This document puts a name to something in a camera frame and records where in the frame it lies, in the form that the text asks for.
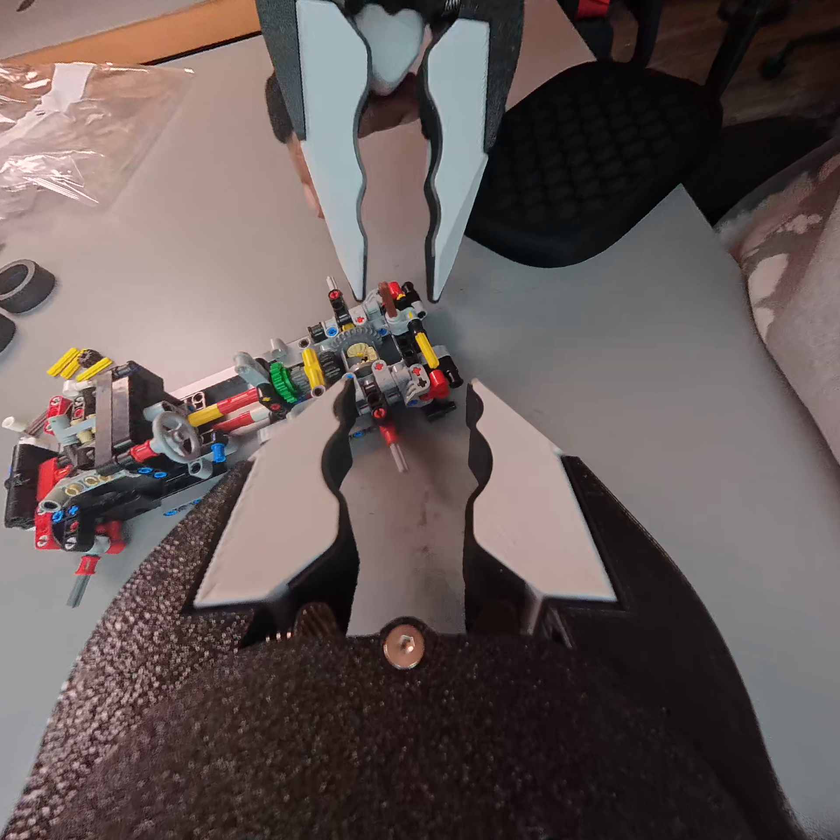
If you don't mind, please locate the person's right hand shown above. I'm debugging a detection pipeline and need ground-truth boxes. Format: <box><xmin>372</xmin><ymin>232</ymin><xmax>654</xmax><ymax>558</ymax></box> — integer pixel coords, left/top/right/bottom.
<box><xmin>301</xmin><ymin>75</ymin><xmax>427</xmax><ymax>221</ymax></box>

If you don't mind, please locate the white wood-edged table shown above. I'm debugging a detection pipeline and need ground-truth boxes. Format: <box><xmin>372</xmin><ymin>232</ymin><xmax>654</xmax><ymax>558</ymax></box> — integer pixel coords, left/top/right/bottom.
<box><xmin>0</xmin><ymin>0</ymin><xmax>263</xmax><ymax>67</ymax></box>

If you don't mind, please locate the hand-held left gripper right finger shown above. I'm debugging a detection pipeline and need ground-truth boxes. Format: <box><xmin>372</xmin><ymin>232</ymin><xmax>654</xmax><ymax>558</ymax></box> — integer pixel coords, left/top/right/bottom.
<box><xmin>467</xmin><ymin>379</ymin><xmax>618</xmax><ymax>634</ymax></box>

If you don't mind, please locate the black mesh office chair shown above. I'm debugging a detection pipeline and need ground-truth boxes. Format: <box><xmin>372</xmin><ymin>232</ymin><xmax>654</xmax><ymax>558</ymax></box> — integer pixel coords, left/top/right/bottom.
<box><xmin>466</xmin><ymin>0</ymin><xmax>788</xmax><ymax>266</ymax></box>

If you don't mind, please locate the clear plastic bag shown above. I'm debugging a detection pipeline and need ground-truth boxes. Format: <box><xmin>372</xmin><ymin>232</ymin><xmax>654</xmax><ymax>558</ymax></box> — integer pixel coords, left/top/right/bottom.
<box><xmin>0</xmin><ymin>62</ymin><xmax>194</xmax><ymax>221</ymax></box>

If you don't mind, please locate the toy brick car chassis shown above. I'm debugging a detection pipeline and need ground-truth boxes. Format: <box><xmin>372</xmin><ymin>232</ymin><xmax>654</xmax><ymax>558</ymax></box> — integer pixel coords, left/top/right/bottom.
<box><xmin>3</xmin><ymin>276</ymin><xmax>468</xmax><ymax>608</ymax></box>

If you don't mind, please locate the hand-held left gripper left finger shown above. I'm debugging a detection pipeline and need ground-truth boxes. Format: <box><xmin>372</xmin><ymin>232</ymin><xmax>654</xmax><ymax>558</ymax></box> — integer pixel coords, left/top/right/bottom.
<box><xmin>193</xmin><ymin>379</ymin><xmax>358</xmax><ymax>606</ymax></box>

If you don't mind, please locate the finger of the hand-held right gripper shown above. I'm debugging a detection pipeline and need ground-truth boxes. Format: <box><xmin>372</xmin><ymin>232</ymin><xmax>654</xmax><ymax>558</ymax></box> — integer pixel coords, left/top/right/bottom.
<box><xmin>297</xmin><ymin>0</ymin><xmax>371</xmax><ymax>299</ymax></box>
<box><xmin>420</xmin><ymin>18</ymin><xmax>490</xmax><ymax>301</ymax></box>

